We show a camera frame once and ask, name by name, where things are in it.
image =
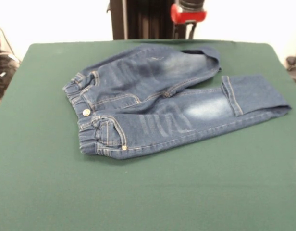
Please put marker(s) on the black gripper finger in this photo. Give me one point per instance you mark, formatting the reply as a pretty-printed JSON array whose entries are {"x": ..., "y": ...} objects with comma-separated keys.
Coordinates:
[
  {"x": 176, "y": 30},
  {"x": 191, "y": 30}
]

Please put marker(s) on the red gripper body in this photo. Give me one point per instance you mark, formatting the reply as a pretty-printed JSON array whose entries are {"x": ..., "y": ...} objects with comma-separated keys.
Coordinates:
[{"x": 188, "y": 16}]

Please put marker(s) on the blue denim jeans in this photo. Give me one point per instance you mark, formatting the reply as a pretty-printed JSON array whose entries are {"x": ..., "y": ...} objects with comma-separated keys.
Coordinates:
[{"x": 150, "y": 108}]

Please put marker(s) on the black floor device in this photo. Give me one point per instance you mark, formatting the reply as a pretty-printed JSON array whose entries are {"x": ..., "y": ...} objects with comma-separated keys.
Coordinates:
[{"x": 292, "y": 60}]

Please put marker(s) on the black equipment pile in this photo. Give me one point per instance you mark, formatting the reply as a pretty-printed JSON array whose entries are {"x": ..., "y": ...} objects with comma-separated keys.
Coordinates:
[{"x": 3, "y": 72}]

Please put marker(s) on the dark green table cloth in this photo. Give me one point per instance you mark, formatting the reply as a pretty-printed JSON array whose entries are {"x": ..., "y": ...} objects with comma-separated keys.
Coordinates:
[{"x": 66, "y": 192}]

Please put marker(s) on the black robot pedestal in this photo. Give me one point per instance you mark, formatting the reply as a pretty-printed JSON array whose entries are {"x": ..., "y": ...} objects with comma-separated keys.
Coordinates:
[{"x": 143, "y": 21}]

